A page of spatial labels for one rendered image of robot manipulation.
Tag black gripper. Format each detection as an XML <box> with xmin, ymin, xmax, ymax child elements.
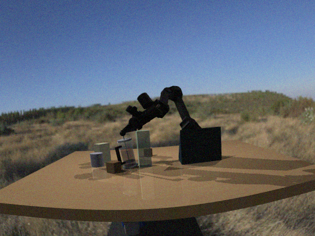
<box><xmin>121</xmin><ymin>110</ymin><xmax>151</xmax><ymax>133</ymax></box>

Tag french press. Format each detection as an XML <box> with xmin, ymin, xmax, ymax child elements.
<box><xmin>115</xmin><ymin>130</ymin><xmax>138</xmax><ymax>169</ymax></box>

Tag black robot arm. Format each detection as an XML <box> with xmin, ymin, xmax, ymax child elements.
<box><xmin>126</xmin><ymin>86</ymin><xmax>201</xmax><ymax>130</ymax></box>

